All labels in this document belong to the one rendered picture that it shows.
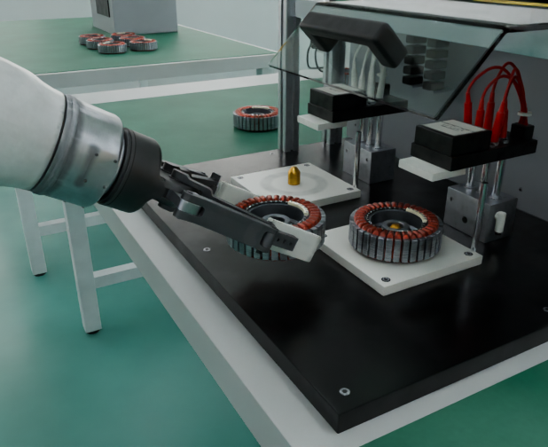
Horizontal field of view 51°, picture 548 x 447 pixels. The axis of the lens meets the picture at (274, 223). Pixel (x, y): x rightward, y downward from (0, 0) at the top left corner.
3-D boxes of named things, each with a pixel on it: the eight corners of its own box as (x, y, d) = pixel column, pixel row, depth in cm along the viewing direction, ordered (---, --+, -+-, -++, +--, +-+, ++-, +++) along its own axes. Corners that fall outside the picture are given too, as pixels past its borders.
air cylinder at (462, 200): (483, 244, 75) (490, 204, 73) (442, 222, 81) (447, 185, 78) (511, 235, 77) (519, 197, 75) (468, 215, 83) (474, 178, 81)
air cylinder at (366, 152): (369, 184, 94) (371, 152, 92) (341, 170, 100) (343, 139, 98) (393, 179, 96) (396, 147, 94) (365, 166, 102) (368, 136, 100)
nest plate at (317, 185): (275, 216, 83) (275, 208, 82) (230, 184, 94) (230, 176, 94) (360, 197, 89) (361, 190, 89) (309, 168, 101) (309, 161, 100)
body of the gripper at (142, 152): (80, 185, 57) (162, 212, 63) (101, 216, 51) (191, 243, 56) (110, 115, 56) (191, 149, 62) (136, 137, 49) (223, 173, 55)
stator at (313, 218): (254, 273, 59) (254, 241, 58) (210, 231, 68) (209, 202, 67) (344, 249, 64) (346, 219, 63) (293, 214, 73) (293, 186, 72)
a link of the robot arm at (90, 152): (33, 207, 47) (102, 226, 51) (76, 104, 46) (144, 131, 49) (18, 173, 54) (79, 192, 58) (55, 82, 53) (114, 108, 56)
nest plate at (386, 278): (383, 296, 63) (384, 286, 63) (309, 242, 75) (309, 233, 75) (481, 264, 70) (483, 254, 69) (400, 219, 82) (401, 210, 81)
